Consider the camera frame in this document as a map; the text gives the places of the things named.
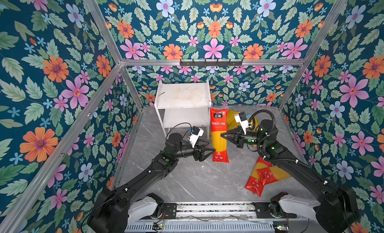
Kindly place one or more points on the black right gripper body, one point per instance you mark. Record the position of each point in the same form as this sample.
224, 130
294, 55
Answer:
242, 140

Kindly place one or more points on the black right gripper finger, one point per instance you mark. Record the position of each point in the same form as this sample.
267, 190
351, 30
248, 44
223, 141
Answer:
231, 132
231, 139

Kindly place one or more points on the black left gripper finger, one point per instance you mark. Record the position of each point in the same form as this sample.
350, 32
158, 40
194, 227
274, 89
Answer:
203, 143
206, 152

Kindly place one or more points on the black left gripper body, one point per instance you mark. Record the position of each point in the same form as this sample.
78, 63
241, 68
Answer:
197, 155

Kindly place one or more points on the red spaghetti bag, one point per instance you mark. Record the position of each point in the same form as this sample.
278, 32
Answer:
218, 127
272, 174
255, 184

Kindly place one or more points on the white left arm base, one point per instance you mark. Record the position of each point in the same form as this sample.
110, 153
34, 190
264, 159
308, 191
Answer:
150, 206

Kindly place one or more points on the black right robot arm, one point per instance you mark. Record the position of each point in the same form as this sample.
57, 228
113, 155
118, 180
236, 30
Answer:
334, 207

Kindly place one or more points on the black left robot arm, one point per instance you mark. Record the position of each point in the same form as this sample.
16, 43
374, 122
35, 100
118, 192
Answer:
115, 209

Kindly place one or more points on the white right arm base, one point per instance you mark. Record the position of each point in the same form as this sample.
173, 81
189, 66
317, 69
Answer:
283, 203

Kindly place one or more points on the yellow pasta pack left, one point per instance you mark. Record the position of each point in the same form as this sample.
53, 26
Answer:
231, 122

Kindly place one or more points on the yellow pasta pack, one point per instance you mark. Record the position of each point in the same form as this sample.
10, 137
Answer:
231, 122
254, 123

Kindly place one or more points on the yellow pasta pack right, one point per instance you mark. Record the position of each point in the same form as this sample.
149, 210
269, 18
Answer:
254, 123

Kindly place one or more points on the white two-tier shelf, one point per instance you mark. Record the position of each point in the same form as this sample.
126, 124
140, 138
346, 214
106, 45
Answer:
183, 104

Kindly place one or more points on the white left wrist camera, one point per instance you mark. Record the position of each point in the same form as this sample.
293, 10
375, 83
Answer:
196, 133

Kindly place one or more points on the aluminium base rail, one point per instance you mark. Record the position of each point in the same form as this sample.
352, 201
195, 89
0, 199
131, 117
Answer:
212, 217

